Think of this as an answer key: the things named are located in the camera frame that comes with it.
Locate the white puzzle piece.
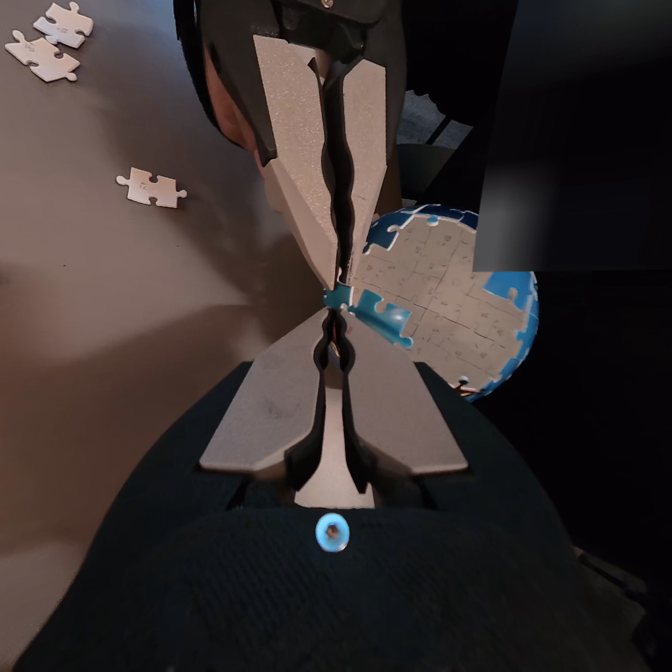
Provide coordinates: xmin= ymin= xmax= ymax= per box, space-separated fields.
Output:
xmin=115 ymin=167 xmax=188 ymax=209
xmin=33 ymin=1 xmax=95 ymax=49
xmin=4 ymin=30 xmax=81 ymax=83

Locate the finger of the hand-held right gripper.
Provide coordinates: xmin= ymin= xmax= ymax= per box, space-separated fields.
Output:
xmin=338 ymin=58 xmax=389 ymax=289
xmin=252 ymin=34 xmax=342 ymax=291

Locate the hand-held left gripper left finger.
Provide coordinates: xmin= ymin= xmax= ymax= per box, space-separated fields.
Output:
xmin=199 ymin=309 xmax=337 ymax=494

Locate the blue puzzle piece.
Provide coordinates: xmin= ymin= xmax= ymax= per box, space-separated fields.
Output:
xmin=322 ymin=281 xmax=359 ymax=314

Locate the person's right hand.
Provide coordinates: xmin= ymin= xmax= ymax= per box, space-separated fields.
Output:
xmin=202 ymin=46 xmax=289 ymax=213

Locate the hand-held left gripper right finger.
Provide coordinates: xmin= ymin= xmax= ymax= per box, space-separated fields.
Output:
xmin=336 ymin=310 xmax=469 ymax=495

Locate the blue and white puzzle ball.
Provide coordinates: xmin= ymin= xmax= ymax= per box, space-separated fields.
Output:
xmin=348 ymin=204 xmax=540 ymax=403

